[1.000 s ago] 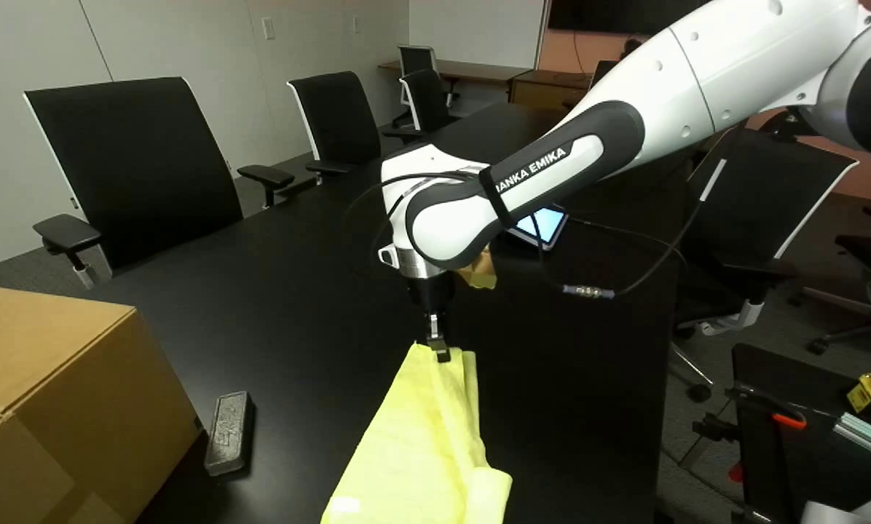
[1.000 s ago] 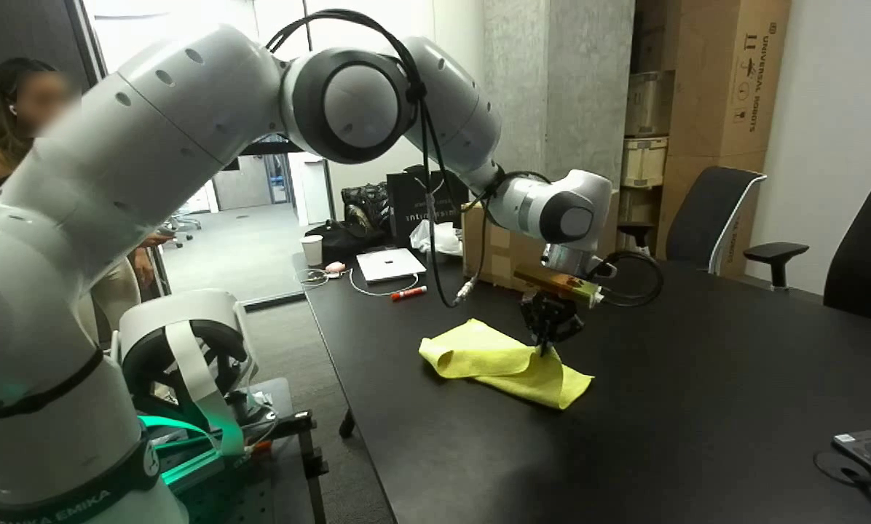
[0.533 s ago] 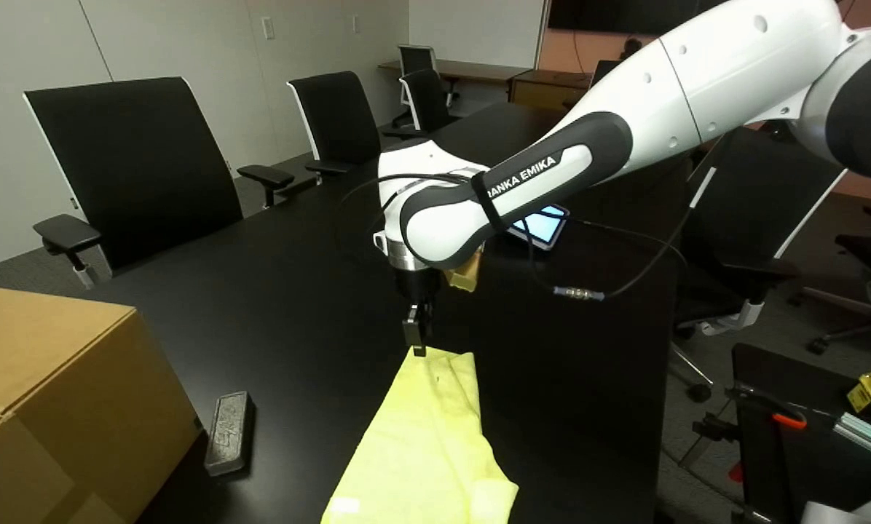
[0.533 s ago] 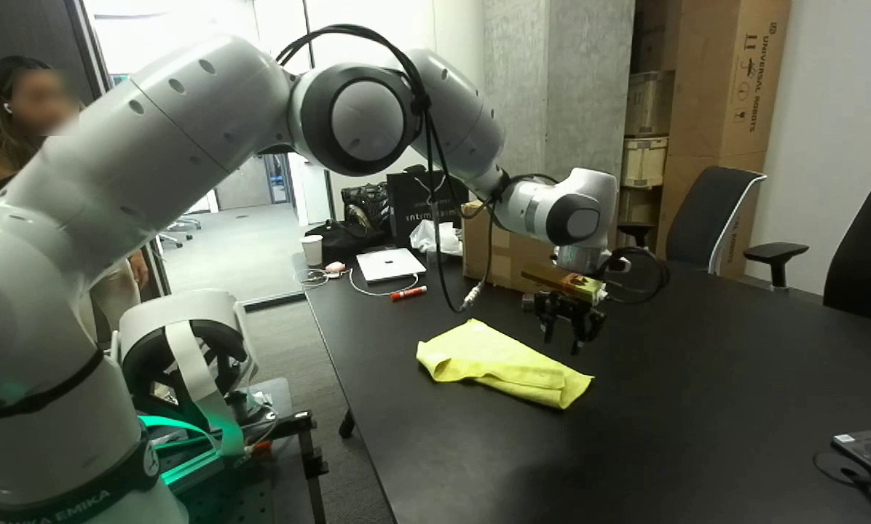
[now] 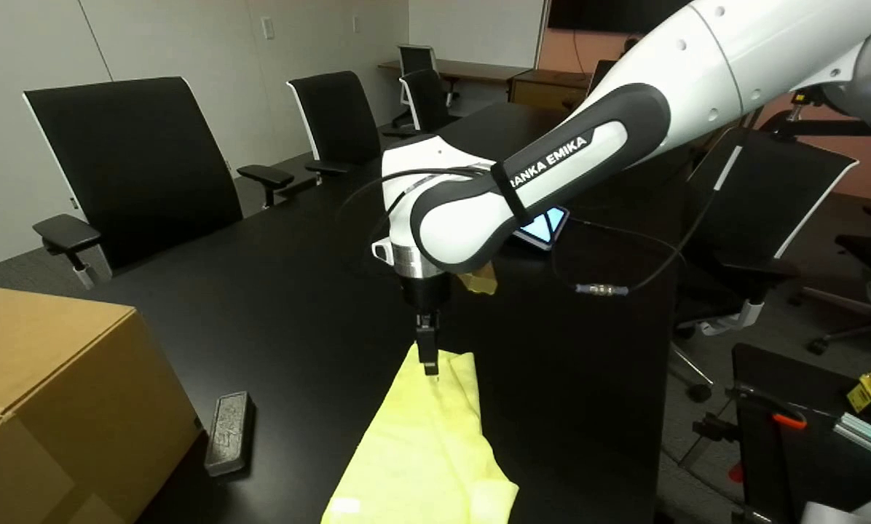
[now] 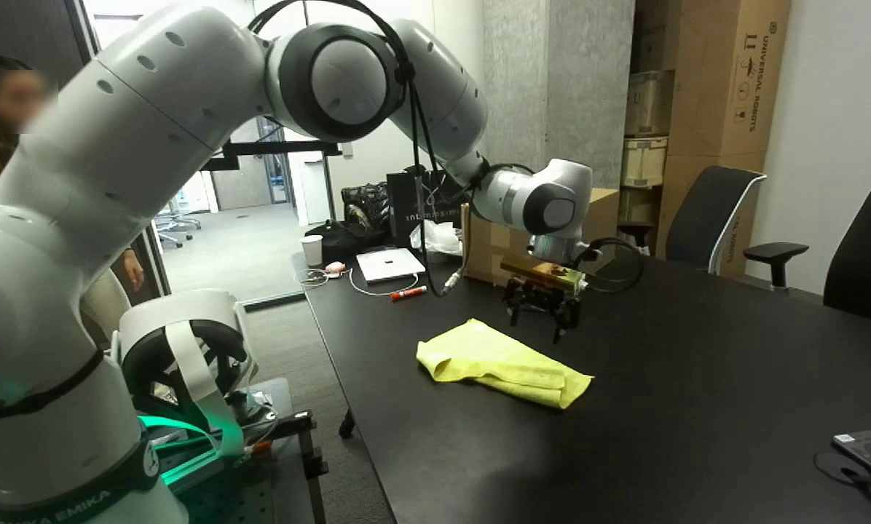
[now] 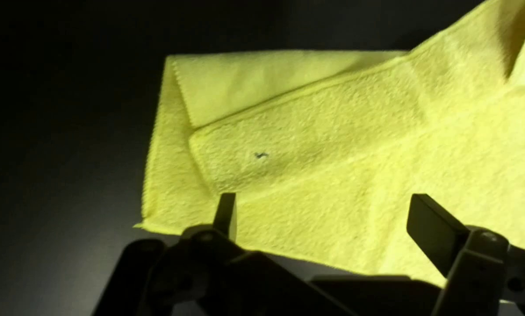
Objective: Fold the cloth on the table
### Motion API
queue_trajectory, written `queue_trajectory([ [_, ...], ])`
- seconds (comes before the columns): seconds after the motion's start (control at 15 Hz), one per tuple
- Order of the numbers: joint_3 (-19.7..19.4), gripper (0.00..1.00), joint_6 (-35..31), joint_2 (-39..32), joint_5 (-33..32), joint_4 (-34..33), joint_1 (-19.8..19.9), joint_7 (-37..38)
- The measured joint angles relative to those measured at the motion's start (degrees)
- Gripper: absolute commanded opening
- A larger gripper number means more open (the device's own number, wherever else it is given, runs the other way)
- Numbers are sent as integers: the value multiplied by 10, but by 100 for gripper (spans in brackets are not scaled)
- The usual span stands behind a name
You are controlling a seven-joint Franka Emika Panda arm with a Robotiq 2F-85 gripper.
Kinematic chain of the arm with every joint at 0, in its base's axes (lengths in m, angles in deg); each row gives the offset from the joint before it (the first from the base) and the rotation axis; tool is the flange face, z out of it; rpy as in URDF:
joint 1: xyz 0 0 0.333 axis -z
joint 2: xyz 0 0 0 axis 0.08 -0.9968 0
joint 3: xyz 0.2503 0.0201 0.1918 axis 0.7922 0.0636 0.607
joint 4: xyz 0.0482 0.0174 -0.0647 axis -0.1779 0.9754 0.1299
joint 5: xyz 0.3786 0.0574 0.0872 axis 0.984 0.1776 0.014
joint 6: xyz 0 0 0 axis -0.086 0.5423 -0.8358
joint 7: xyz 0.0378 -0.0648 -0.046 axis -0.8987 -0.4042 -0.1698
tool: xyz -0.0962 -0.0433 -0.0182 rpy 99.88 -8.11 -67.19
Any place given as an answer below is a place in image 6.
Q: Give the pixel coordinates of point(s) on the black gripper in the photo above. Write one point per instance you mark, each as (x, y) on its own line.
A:
(546, 294)

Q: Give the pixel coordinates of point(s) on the yellow cloth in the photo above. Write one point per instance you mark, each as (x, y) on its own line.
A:
(501, 364)

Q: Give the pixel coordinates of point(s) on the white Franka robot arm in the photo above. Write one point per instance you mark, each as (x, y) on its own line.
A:
(114, 145)

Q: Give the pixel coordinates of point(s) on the white plastic bag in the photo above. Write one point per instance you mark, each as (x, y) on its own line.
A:
(438, 236)

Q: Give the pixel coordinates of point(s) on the red marker pen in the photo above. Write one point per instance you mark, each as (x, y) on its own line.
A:
(409, 291)

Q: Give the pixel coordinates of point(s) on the white storage box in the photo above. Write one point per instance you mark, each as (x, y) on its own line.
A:
(644, 160)

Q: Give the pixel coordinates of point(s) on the black backpack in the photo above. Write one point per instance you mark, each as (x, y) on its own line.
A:
(367, 207)

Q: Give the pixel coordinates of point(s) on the small white container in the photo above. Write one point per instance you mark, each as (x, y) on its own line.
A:
(312, 252)

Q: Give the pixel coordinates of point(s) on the tall brown cardboard box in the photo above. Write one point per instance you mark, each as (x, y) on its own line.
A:
(734, 97)

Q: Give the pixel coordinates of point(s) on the black horizontal mounting bar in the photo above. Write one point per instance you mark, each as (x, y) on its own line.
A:
(277, 145)

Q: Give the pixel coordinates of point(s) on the gold wrist camera mount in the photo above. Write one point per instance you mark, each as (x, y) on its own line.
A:
(540, 271)

